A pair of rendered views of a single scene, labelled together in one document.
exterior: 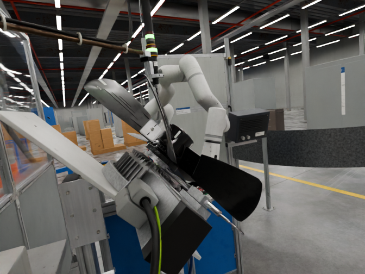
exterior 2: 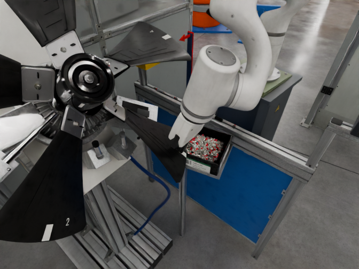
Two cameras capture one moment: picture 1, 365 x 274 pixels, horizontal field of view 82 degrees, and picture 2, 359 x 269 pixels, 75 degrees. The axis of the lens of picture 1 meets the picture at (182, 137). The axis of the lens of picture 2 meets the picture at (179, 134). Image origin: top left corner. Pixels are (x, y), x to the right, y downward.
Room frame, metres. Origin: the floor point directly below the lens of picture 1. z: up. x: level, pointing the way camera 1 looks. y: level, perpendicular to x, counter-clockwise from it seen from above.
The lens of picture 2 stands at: (0.73, -0.50, 1.49)
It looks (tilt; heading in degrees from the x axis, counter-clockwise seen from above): 43 degrees down; 59
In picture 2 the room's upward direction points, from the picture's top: straight up
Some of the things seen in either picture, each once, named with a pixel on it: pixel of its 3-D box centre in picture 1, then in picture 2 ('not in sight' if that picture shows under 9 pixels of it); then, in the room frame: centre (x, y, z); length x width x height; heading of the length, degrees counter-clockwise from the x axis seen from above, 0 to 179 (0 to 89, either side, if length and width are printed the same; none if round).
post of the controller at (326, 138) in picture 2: (229, 156); (322, 144); (1.39, -0.30, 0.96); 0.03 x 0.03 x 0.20; 19
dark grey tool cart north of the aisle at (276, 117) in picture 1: (272, 122); not in sight; (7.22, -3.14, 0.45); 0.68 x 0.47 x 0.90; 31
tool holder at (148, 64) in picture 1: (151, 65); not in sight; (0.86, 0.09, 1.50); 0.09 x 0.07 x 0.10; 144
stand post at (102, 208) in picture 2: not in sight; (106, 215); (0.71, 0.13, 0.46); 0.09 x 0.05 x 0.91; 19
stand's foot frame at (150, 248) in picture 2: not in sight; (110, 238); (0.68, 0.22, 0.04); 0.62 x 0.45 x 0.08; 109
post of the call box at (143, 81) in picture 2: (101, 191); (142, 73); (1.11, 0.48, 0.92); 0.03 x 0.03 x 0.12; 19
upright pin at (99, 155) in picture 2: not in sight; (97, 149); (0.76, 0.02, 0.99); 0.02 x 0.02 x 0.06
